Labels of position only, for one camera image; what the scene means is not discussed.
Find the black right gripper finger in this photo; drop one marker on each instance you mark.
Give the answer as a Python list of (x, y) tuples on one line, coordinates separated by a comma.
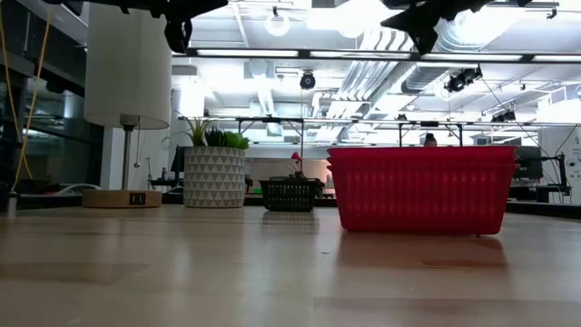
[(406, 20), (415, 6)]

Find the black background rig frame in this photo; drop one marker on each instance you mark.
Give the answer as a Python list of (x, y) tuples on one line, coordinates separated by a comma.
[(429, 123), (270, 120)]

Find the black plastic basket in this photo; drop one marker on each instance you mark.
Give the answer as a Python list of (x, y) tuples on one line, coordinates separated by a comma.
[(288, 195)]

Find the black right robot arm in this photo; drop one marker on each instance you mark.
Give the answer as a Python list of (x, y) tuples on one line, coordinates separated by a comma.
[(469, 4)]

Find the black overhead camera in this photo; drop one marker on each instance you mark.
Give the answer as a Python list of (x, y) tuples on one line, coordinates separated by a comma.
[(308, 81)]

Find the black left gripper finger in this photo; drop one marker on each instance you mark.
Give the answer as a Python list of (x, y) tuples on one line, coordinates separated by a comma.
[(202, 11), (204, 2)]

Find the black monitor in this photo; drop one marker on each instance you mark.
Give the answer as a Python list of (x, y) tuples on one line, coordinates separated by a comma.
[(530, 162)]

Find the black ceiling spotlight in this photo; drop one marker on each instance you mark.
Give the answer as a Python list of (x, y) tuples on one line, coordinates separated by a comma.
[(504, 116), (462, 81)]

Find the white cylinder tube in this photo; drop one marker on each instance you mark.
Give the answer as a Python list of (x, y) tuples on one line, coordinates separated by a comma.
[(127, 68)]

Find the black light bar frame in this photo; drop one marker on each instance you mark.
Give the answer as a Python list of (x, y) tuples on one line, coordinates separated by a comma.
[(363, 54)]

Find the person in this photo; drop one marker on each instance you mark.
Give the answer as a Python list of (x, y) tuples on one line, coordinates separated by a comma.
[(430, 141)]

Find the red plastic basket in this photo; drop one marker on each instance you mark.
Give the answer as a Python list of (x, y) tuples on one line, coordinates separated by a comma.
[(422, 161), (422, 152), (422, 204)]

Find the succulent in patterned pot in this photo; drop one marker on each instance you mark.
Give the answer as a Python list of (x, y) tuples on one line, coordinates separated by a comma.
[(214, 177)]

